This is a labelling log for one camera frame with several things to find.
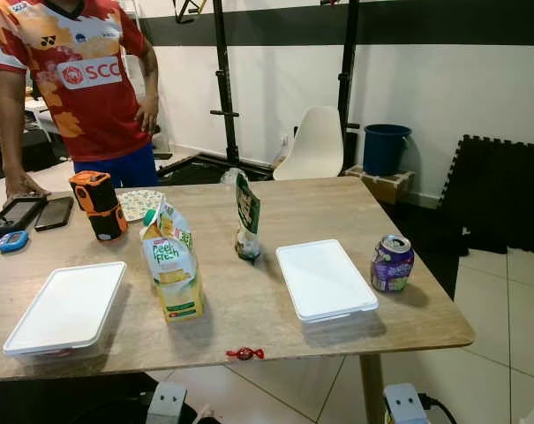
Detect green snack pouch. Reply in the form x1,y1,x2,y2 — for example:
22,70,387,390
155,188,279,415
234,170,262,261

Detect small blue handheld device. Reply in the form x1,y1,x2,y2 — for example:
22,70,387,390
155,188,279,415
0,231,29,254

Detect white lidded plastic container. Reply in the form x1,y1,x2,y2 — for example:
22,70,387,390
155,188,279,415
275,238,380,324
3,261,128,363

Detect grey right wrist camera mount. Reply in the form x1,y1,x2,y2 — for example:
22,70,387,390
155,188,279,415
383,382,431,424

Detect black rack upright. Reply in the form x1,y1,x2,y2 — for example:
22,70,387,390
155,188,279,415
209,0,241,169
335,0,361,169

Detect red wrapped candy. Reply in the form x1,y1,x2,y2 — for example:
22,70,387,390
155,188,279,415
226,347,266,361

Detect black handheld game console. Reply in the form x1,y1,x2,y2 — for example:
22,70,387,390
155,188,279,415
0,196,47,238

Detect purple drink can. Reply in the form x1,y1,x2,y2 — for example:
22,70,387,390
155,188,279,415
371,234,416,293

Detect orange black cylindrical device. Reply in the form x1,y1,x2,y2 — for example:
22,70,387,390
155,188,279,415
69,170,129,242

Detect white plastic chair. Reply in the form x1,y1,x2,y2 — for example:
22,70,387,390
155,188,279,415
273,106,345,181

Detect yellow green juice carton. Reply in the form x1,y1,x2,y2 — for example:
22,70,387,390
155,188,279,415
140,196,206,322

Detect crumpled clear plastic bag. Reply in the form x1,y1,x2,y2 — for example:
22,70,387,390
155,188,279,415
221,168,248,186

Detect black smartphone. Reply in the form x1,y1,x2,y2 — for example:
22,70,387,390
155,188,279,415
34,196,75,232

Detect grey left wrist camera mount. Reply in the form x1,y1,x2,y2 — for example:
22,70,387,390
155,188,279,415
146,382,188,424

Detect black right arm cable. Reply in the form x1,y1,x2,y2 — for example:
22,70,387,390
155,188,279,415
421,393,462,424

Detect black foam mat tiles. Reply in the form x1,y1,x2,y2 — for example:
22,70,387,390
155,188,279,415
436,134,534,257

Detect wooden table leg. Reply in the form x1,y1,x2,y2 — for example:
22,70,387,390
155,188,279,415
359,353,387,424

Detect round patterned plate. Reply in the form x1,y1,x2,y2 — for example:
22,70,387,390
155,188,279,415
118,189,166,222

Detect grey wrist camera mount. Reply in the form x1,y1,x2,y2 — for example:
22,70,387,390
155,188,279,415
383,382,431,424
146,382,188,424

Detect dark blue bucket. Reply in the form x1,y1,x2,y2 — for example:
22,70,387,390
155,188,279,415
364,124,412,177

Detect person in red jersey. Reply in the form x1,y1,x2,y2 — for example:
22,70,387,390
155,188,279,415
0,0,160,200

